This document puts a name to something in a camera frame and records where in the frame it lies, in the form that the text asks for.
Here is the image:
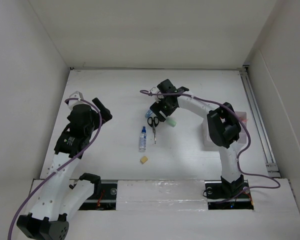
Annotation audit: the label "green highlighter marker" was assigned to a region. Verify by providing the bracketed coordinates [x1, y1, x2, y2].
[166, 117, 177, 128]

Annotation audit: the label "blue translucent correction tape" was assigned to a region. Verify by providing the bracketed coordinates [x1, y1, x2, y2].
[145, 109, 153, 119]

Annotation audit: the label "clear blue spray bottle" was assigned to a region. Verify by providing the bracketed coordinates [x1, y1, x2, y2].
[139, 126, 147, 152]

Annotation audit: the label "red translucent pen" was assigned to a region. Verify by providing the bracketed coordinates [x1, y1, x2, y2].
[239, 117, 249, 123]

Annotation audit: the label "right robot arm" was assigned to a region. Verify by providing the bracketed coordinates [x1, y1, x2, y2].
[149, 79, 244, 198]

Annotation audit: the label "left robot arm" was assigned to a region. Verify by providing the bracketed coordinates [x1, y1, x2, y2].
[11, 94, 113, 240]

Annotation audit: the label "yellow eraser block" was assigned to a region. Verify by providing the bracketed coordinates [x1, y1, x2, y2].
[140, 156, 148, 164]

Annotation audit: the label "white right organizer tray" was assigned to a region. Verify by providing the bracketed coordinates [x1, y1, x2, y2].
[233, 110, 249, 146]

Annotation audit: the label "black handled scissors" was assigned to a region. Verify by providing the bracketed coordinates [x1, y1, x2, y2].
[147, 116, 160, 144]

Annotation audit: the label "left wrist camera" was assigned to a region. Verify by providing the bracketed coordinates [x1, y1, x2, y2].
[65, 91, 84, 111]

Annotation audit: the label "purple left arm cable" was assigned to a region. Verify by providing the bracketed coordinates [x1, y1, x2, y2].
[7, 97, 103, 240]

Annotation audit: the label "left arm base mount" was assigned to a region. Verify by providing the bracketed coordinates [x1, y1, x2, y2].
[69, 173, 118, 211]

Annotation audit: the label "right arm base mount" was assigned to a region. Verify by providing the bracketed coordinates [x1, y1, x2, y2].
[202, 174, 254, 210]

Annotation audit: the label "aluminium rail right edge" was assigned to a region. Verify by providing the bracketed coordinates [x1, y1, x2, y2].
[238, 65, 281, 178]

